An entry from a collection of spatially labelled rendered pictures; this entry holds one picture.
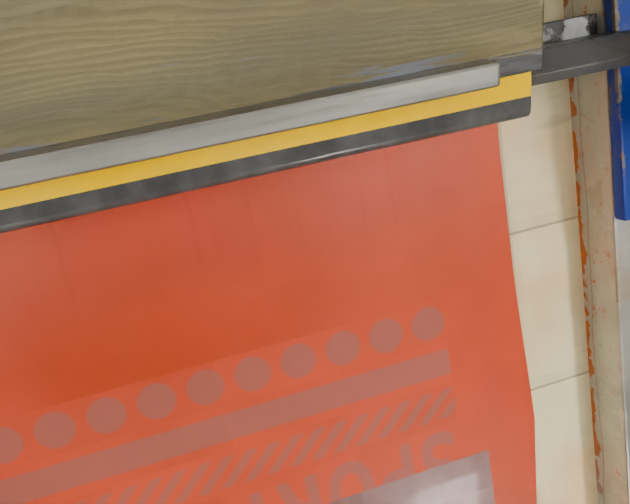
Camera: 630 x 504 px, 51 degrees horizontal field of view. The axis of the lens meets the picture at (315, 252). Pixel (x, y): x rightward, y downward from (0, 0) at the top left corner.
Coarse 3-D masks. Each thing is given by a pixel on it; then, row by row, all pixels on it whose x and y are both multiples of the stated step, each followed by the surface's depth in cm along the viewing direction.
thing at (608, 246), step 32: (576, 0) 39; (576, 96) 41; (576, 128) 42; (608, 128) 39; (576, 160) 43; (608, 160) 40; (608, 192) 40; (608, 224) 41; (608, 256) 42; (608, 288) 43; (608, 320) 43; (608, 352) 44; (608, 384) 45; (608, 416) 46; (608, 448) 47; (608, 480) 48
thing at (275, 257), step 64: (192, 192) 37; (256, 192) 38; (320, 192) 39; (384, 192) 40; (448, 192) 41; (192, 256) 38; (256, 256) 39; (320, 256) 40; (384, 256) 41; (448, 256) 42; (256, 320) 40; (320, 320) 41; (448, 320) 43; (512, 320) 44; (512, 384) 46; (512, 448) 47
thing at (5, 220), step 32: (384, 128) 30; (416, 128) 31; (448, 128) 31; (256, 160) 29; (288, 160) 29; (320, 160) 30; (96, 192) 28; (128, 192) 28; (160, 192) 28; (0, 224) 27; (32, 224) 27
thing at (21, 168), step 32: (480, 64) 28; (320, 96) 27; (352, 96) 27; (384, 96) 27; (416, 96) 28; (448, 96) 28; (160, 128) 25; (192, 128) 25; (224, 128) 26; (256, 128) 26; (288, 128) 26; (0, 160) 24; (32, 160) 24; (64, 160) 24; (96, 160) 25; (128, 160) 25
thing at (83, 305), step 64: (0, 256) 35; (64, 256) 36; (128, 256) 37; (0, 320) 36; (64, 320) 37; (128, 320) 38; (192, 320) 39; (0, 384) 36; (64, 384) 37; (128, 384) 38
